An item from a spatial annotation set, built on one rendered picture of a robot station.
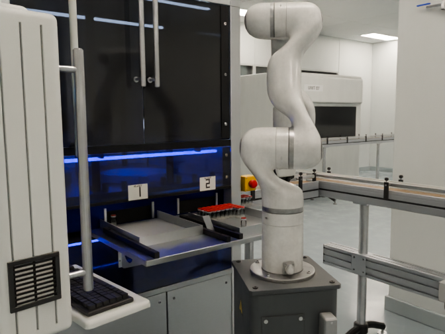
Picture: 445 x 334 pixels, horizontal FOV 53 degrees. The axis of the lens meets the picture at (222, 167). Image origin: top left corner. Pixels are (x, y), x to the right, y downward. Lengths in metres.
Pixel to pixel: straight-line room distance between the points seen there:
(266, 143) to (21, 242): 0.65
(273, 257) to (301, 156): 0.30
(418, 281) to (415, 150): 0.92
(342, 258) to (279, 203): 1.49
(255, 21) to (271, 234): 0.62
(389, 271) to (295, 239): 1.30
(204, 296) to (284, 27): 1.25
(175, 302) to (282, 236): 0.87
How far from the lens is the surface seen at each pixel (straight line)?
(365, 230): 2.58
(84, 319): 1.25
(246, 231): 1.64
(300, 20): 1.35
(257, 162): 1.23
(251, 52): 8.32
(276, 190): 1.23
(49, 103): 1.08
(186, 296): 2.03
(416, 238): 3.09
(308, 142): 1.22
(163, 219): 1.90
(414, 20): 3.08
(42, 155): 1.08
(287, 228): 1.26
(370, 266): 2.59
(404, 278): 2.49
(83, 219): 1.15
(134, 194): 1.79
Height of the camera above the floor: 1.32
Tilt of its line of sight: 7 degrees down
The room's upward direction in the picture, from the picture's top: straight up
